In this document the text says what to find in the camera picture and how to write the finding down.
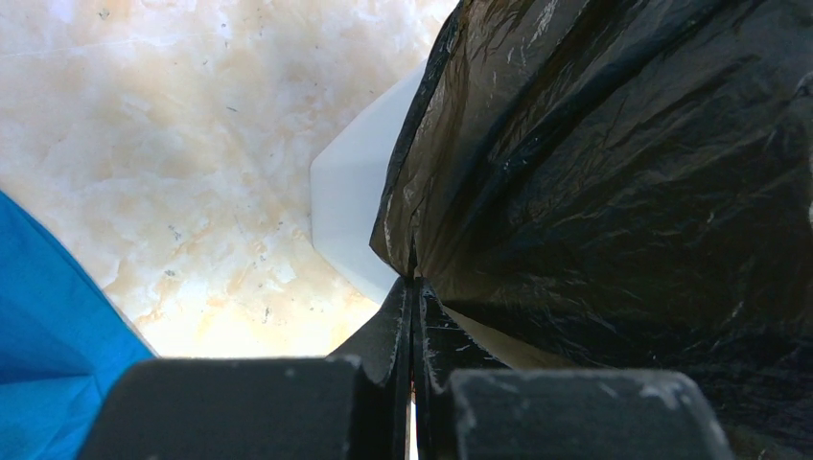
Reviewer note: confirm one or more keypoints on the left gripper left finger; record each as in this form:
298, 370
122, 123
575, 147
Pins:
380, 411

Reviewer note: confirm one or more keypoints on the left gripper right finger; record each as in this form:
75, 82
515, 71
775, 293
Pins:
440, 346

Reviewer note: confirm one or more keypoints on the white plastic trash bin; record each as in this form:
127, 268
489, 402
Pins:
347, 181

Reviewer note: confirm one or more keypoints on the blue t-shirt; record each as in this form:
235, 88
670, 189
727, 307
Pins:
63, 345

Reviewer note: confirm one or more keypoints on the black trash bag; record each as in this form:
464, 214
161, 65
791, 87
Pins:
624, 184

